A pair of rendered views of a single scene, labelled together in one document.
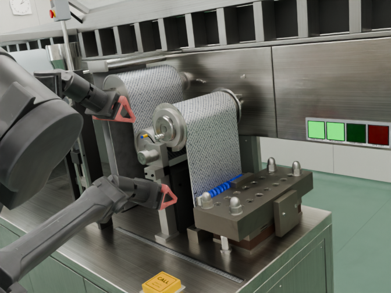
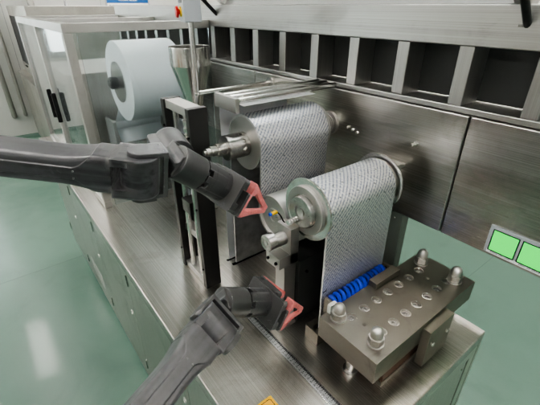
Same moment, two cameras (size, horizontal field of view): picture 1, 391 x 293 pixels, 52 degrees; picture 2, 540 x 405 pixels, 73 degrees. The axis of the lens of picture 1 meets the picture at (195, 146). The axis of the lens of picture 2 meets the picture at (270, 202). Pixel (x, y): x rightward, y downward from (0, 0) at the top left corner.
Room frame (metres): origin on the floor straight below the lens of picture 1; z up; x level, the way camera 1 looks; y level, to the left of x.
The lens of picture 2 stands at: (0.43, 0.07, 1.65)
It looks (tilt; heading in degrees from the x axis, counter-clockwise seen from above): 29 degrees down; 6
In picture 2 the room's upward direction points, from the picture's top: straight up
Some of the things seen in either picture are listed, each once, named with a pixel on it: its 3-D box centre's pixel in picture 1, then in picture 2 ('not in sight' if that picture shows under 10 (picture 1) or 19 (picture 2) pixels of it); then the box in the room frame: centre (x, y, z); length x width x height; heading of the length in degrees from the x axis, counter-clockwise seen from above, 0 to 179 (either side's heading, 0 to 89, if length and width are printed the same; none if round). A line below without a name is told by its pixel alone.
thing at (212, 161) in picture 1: (216, 163); (356, 254); (1.18, -0.06, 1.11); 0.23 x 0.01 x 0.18; 134
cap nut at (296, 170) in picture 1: (296, 167); (456, 273); (1.21, -0.32, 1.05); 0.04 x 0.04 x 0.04
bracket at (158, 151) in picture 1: (160, 192); (280, 278); (1.14, 0.13, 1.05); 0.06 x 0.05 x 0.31; 134
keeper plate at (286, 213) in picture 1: (287, 213); (435, 337); (1.07, -0.24, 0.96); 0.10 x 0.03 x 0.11; 134
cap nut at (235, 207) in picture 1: (235, 204); (376, 335); (0.98, -0.09, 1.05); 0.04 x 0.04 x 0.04
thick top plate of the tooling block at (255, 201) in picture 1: (257, 197); (399, 307); (1.13, -0.17, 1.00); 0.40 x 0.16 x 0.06; 134
